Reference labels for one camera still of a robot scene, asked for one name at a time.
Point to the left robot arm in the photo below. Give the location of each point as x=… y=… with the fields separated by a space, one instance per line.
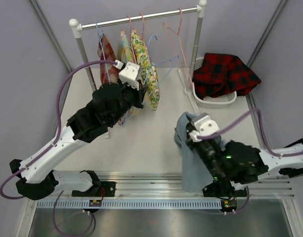
x=39 y=178

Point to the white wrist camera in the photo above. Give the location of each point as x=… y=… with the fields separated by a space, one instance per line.
x=129 y=73
x=203 y=125

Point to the red beige checked garment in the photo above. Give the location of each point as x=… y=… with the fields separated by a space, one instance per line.
x=110 y=56

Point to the pink hanger on rack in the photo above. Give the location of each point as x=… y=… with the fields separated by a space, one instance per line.
x=143 y=25
x=130 y=27

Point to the white slotted cable duct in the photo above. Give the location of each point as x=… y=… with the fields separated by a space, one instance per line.
x=131 y=204

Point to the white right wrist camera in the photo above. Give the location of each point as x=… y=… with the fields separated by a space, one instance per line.
x=203 y=125

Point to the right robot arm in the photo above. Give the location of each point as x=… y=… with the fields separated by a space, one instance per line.
x=235 y=166

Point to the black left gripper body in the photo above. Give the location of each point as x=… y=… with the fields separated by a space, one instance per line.
x=134 y=96

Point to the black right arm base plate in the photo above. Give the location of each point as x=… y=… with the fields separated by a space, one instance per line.
x=218 y=189

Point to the light blue denim garment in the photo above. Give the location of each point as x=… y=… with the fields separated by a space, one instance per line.
x=195 y=175

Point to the yellow green floral garment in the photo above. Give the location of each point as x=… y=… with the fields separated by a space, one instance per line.
x=146 y=69

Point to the pink wire hanger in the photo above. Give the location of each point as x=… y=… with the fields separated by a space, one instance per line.
x=175 y=43

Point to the aluminium mounting rail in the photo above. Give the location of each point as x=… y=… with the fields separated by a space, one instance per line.
x=169 y=186

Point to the red black plaid skirt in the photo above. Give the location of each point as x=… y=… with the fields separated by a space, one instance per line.
x=242 y=78

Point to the pastel tie-dye garment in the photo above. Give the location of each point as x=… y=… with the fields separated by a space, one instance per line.
x=125 y=52

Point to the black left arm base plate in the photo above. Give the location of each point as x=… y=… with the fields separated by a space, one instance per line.
x=104 y=189

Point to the white plastic perforated basket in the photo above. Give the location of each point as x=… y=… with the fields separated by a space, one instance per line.
x=215 y=98

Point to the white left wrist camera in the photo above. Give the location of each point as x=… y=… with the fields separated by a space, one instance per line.
x=129 y=73

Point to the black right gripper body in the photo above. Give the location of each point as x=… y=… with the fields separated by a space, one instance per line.
x=206 y=153

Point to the white metal clothes rack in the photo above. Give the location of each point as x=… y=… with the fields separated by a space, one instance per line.
x=178 y=96

